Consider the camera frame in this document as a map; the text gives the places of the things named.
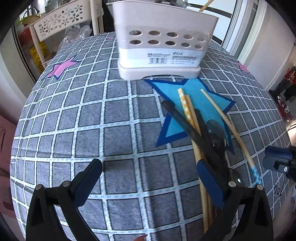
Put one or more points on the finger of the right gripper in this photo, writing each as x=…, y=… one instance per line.
x=278, y=159

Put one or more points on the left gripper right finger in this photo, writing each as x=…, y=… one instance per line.
x=214, y=183

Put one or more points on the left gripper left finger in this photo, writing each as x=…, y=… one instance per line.
x=84, y=182

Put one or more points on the plain bamboo chopstick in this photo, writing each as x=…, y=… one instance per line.
x=210, y=205

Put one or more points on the black plastic spoon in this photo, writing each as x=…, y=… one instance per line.
x=218, y=141

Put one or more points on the blue bamboo chopstick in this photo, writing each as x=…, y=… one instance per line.
x=237, y=136

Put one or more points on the gold patterned chopstick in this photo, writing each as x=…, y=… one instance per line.
x=187, y=108

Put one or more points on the grey checked tablecloth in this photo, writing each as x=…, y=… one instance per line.
x=79, y=110

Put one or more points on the pink cardboard box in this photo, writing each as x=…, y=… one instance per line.
x=7, y=135

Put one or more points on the clear plastic bag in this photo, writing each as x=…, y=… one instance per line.
x=75, y=33

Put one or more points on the white plastic utensil caddy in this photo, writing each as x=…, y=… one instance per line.
x=159, y=39

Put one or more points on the white perforated storage cart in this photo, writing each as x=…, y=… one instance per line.
x=67, y=15

